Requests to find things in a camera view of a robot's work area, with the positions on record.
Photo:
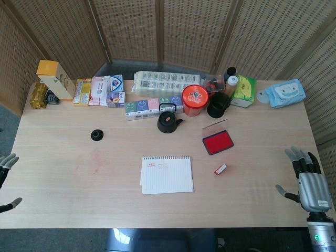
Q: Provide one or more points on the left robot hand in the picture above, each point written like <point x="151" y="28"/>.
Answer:
<point x="6" y="162"/>

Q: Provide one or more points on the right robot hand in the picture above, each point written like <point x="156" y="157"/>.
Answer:
<point x="312" y="189"/>

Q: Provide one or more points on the red and white stamp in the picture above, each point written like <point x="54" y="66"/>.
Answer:
<point x="220" y="170"/>

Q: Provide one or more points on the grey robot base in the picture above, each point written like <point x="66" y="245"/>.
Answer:
<point x="157" y="241"/>

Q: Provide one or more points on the white spiral notebook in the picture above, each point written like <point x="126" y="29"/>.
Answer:
<point x="168" y="178"/>

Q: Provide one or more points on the gold foil pack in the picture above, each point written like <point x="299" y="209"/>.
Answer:
<point x="38" y="95"/>

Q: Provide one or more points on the dark grey small rack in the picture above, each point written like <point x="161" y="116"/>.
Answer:
<point x="52" y="98"/>

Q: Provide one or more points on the black round small part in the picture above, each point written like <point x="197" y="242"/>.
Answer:
<point x="97" y="135"/>

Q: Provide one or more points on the tall cream and yellow box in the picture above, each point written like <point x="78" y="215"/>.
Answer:
<point x="57" y="81"/>

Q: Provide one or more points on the blue wet wipes pack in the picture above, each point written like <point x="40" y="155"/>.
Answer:
<point x="286" y="93"/>

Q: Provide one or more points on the yellow snack box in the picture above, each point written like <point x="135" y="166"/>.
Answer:
<point x="82" y="92"/>

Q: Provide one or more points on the translucent round lid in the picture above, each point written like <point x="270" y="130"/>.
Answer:
<point x="262" y="97"/>

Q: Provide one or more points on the red ink pad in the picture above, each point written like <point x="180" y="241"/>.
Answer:
<point x="218" y="143"/>

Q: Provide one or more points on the green tissue pack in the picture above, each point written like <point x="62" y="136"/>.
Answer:
<point x="245" y="89"/>

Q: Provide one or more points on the small purple box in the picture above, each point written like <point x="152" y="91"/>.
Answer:
<point x="116" y="99"/>

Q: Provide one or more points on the black mesh pen cup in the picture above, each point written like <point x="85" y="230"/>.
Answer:
<point x="218" y="105"/>

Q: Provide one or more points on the white-capped brown drink bottle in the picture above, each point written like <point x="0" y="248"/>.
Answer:
<point x="231" y="84"/>

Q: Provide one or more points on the blue and white box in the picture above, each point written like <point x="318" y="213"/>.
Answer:
<point x="116" y="82"/>

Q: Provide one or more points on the dark bottle black cap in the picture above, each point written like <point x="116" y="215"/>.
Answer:
<point x="231" y="71"/>

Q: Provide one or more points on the clear plastic box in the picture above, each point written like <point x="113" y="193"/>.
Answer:
<point x="214" y="82"/>

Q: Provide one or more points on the colourful tissue multipack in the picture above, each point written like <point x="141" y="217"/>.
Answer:
<point x="141" y="109"/>

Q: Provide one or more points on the orange lidded tub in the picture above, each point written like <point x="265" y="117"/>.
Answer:
<point x="195" y="98"/>

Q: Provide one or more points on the black teapot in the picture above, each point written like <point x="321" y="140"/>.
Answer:
<point x="166" y="123"/>

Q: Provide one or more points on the clear-wrapped paper towel pack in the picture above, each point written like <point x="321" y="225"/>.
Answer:
<point x="162" y="82"/>

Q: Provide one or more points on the wicker folding screen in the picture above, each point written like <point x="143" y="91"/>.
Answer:
<point x="183" y="31"/>

